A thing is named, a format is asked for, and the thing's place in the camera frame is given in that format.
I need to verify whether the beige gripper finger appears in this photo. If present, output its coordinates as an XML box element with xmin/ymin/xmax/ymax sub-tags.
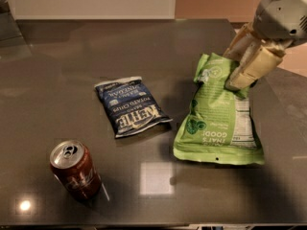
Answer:
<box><xmin>224</xmin><ymin>22</ymin><xmax>261</xmax><ymax>62</ymax></box>
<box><xmin>225</xmin><ymin>45</ymin><xmax>285</xmax><ymax>91</ymax></box>

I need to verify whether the green rice chip bag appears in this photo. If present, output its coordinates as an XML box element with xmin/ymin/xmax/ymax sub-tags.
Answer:
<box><xmin>173</xmin><ymin>54</ymin><xmax>265</xmax><ymax>165</ymax></box>

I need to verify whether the blue Kettle potato chip bag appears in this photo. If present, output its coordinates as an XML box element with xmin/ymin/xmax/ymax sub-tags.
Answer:
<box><xmin>94</xmin><ymin>77</ymin><xmax>172</xmax><ymax>138</ymax></box>

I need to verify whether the red soda can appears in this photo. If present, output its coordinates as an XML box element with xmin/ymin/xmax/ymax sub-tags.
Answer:
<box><xmin>50</xmin><ymin>140</ymin><xmax>102</xmax><ymax>200</ymax></box>

